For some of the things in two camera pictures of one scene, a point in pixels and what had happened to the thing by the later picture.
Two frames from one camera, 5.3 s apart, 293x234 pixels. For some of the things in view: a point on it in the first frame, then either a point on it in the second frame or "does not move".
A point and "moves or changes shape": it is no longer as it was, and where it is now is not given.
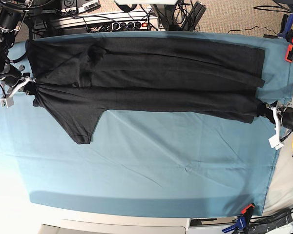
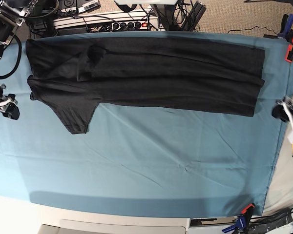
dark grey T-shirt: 77,79 moves or changes shape
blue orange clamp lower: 242,220 does not move
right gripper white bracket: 30,88 → 12,111
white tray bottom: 131,226 does not move
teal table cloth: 140,163 does not move
